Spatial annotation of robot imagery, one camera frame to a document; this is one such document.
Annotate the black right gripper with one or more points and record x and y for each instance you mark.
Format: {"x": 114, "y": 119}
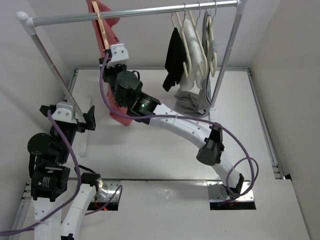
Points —
{"x": 106, "y": 70}

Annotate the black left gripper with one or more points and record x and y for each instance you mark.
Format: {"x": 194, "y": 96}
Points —
{"x": 89, "y": 118}

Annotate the beige plastic hanger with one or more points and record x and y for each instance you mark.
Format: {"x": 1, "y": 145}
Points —
{"x": 101, "y": 33}

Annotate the red t shirt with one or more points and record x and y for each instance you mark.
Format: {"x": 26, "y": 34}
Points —
{"x": 112, "y": 40}

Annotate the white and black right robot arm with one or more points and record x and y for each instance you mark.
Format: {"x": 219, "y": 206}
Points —
{"x": 207, "y": 136}

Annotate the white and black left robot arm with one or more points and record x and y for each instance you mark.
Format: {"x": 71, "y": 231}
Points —
{"x": 58, "y": 218}

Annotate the beige hanger under black garment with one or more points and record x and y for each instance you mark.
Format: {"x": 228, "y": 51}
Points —
{"x": 179, "y": 24}

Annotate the beige hanger under white garment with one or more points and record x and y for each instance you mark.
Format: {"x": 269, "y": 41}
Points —
{"x": 203, "y": 70}

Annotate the beige hanger under grey garment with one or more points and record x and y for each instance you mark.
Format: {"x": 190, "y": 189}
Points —
{"x": 211, "y": 43}

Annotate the black hanging garment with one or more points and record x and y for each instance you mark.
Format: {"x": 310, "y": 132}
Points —
{"x": 174, "y": 61}

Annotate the white hanging garment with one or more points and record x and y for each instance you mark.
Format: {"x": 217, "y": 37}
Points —
{"x": 196, "y": 58}

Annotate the grey hanging garment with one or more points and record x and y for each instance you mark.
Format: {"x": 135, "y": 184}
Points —
{"x": 197, "y": 102}

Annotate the silver and white clothes rack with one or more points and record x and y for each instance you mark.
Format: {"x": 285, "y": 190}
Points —
{"x": 29, "y": 24}

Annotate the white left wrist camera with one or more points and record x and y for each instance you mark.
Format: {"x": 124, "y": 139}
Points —
{"x": 64, "y": 112}

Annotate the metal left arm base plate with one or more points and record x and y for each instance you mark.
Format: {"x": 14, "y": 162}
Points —
{"x": 108, "y": 191}

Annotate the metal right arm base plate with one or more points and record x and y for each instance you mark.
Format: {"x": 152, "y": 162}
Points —
{"x": 217, "y": 193}

